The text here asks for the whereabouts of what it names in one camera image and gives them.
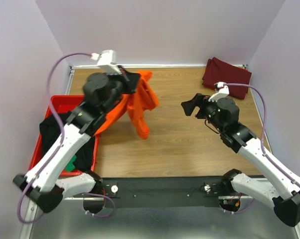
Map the orange t shirt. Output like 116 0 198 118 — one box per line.
95 70 159 139

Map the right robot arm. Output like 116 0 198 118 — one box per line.
181 93 300 227

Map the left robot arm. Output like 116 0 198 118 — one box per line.
13 66 141 214

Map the folded maroon t shirt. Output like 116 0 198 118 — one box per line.
202 57 252 89

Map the red plastic bin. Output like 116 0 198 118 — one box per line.
29 95 99 177

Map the black t shirt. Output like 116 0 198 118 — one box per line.
39 115 96 171

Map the green t shirt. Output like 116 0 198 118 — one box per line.
65 155 77 172

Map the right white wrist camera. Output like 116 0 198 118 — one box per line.
208 82 229 102

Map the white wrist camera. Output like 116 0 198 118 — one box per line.
208 82 229 102
90 50 121 75

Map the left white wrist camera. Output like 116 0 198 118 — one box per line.
90 50 121 75

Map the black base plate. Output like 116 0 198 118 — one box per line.
72 176 250 209

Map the aluminium frame rail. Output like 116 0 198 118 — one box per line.
19 201 40 239

